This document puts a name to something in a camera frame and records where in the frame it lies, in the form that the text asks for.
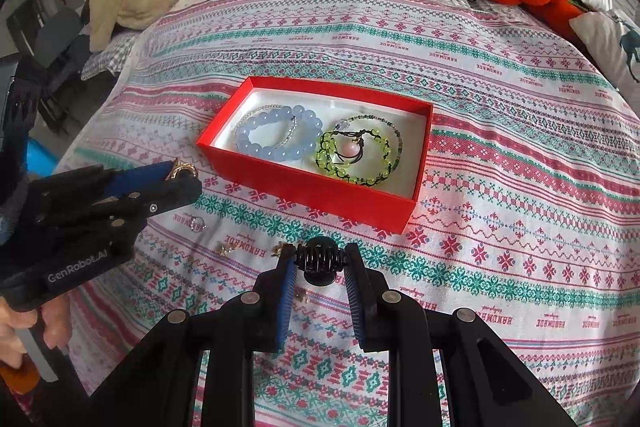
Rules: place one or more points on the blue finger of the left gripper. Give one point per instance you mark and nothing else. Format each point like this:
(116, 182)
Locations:
(155, 199)
(124, 182)

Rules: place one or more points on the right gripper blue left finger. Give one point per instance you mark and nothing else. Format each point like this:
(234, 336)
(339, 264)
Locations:
(156, 384)

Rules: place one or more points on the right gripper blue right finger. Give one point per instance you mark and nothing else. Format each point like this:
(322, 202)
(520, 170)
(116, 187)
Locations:
(445, 369)

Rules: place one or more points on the small gold earring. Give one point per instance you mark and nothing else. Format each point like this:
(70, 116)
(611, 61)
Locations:
(225, 249)

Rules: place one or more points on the black hair claw clip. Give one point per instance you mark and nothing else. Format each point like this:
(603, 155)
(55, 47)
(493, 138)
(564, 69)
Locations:
(320, 259)

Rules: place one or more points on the dark office chair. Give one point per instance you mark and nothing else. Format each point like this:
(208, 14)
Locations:
(62, 49)

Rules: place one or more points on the patterned pink green bedspread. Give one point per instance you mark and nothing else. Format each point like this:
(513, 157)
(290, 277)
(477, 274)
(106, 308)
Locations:
(526, 177)

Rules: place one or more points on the red cardboard box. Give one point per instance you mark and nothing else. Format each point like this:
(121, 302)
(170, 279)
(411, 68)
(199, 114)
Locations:
(320, 146)

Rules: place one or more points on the white deer pillow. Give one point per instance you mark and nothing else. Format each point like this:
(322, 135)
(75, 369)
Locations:
(612, 40)

